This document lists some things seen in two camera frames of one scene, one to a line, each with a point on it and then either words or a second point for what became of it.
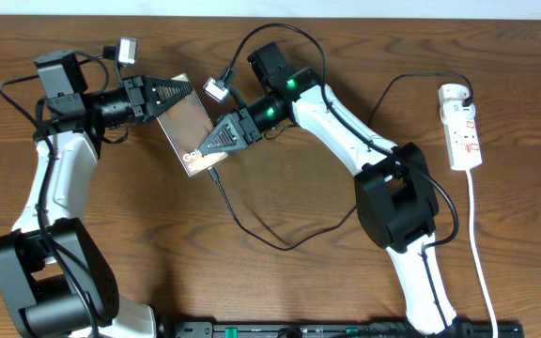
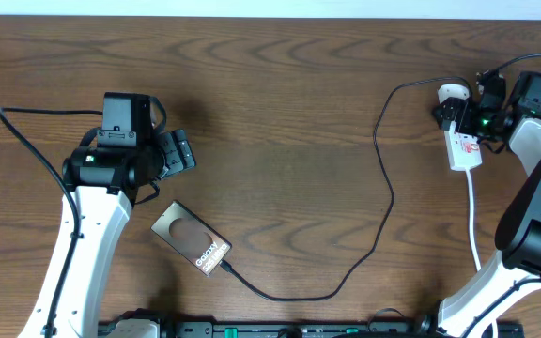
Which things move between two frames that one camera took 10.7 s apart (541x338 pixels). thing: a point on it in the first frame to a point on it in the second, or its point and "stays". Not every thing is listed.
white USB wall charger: (453, 91) stays
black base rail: (343, 330) stays
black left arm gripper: (136, 99) to (177, 151)
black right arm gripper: (240, 128) to (468, 108)
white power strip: (461, 134) stays
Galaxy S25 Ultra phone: (188, 127) to (192, 238)
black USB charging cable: (354, 209) to (391, 189)
